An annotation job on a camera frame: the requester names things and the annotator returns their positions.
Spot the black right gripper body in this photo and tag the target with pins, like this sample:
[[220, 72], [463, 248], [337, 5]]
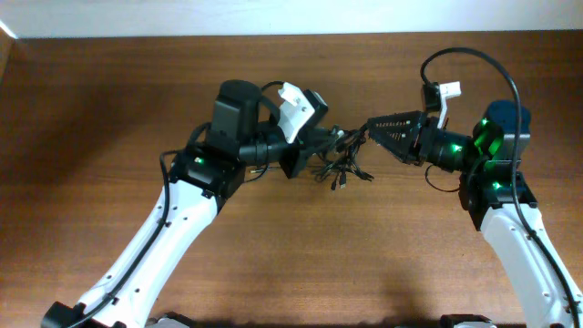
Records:
[[428, 135]]

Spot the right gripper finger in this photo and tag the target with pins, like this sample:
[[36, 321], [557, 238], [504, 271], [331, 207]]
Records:
[[396, 144], [396, 125]]

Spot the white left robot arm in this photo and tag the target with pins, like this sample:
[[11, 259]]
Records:
[[246, 129]]

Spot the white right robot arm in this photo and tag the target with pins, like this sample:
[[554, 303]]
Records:
[[495, 194]]

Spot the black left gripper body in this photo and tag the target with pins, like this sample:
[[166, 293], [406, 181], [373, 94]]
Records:
[[300, 148]]

